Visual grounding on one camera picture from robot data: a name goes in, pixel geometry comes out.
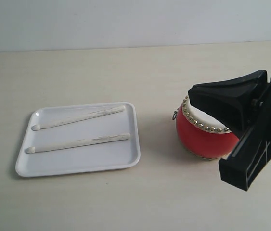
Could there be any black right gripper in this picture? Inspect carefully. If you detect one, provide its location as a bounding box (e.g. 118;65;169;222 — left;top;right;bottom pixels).
188;70;271;191

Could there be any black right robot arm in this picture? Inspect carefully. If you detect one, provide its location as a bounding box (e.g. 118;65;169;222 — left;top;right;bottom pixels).
188;70;271;191

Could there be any small red drum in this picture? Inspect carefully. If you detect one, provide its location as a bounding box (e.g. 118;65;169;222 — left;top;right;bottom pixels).
172;95;239;159

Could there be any white drumstick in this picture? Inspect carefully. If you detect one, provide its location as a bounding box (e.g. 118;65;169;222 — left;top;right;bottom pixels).
31;106;125;131
25;133;130;154

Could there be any white rectangular plastic tray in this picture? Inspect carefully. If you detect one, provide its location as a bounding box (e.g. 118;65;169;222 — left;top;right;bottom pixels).
14;102;141;178

